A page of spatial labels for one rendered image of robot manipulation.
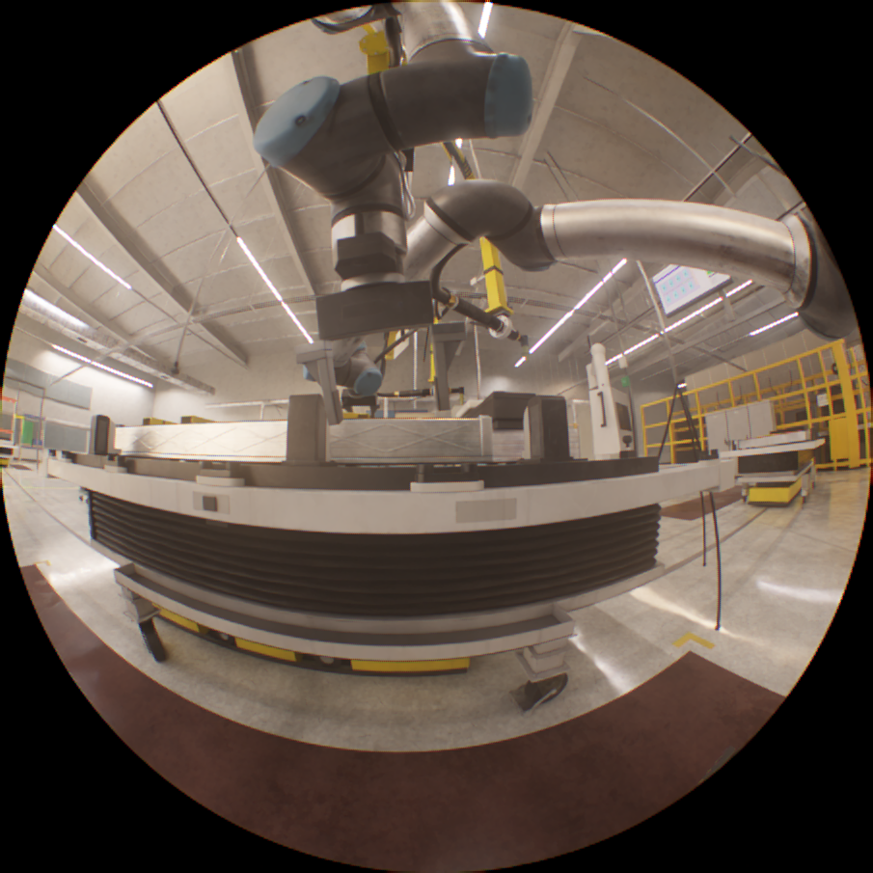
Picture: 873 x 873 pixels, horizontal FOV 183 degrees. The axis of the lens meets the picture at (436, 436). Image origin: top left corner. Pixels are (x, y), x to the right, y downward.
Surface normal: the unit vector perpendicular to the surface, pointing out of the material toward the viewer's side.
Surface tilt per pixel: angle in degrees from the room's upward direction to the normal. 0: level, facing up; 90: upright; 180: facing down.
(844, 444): 90
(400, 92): 148
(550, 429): 90
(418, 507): 90
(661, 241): 142
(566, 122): 176
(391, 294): 113
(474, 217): 153
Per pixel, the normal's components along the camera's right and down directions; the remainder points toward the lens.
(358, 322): 0.10, 0.29
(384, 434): 0.09, -0.11
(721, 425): -1.00, 0.00
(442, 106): 0.00, 0.97
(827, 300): -0.49, 0.86
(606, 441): -0.86, -0.04
